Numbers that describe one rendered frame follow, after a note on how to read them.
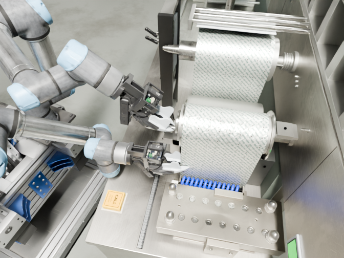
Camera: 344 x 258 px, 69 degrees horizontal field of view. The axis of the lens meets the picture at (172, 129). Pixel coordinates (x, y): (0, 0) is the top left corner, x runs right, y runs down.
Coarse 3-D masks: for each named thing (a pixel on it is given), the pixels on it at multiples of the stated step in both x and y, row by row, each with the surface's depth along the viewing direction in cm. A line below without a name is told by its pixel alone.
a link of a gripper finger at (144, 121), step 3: (138, 117) 70; (144, 117) 71; (147, 117) 71; (138, 120) 70; (141, 120) 70; (144, 120) 70; (147, 120) 71; (141, 123) 70; (144, 123) 70; (147, 123) 71; (150, 123) 71; (144, 126) 71; (147, 126) 71; (150, 126) 71; (153, 126) 72; (156, 126) 72; (153, 129) 73; (156, 129) 73
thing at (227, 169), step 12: (192, 156) 80; (204, 156) 78; (216, 156) 77; (228, 156) 76; (192, 168) 86; (204, 168) 84; (216, 168) 83; (228, 168) 81; (240, 168) 80; (252, 168) 79; (216, 180) 89; (228, 180) 88; (240, 180) 86
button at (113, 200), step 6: (108, 192) 98; (114, 192) 98; (120, 192) 98; (108, 198) 96; (114, 198) 96; (120, 198) 96; (108, 204) 95; (114, 204) 95; (120, 204) 95; (120, 210) 95
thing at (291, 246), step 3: (294, 240) 60; (291, 243) 62; (294, 243) 60; (288, 246) 63; (291, 246) 62; (294, 246) 60; (288, 249) 63; (291, 249) 61; (294, 249) 60; (288, 252) 63; (291, 252) 61; (294, 252) 59; (291, 255) 61; (294, 255) 59
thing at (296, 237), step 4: (296, 236) 60; (288, 240) 64; (292, 240) 62; (296, 240) 60; (296, 244) 59; (296, 248) 59; (296, 252) 58; (300, 252) 58; (288, 256) 63; (300, 256) 57
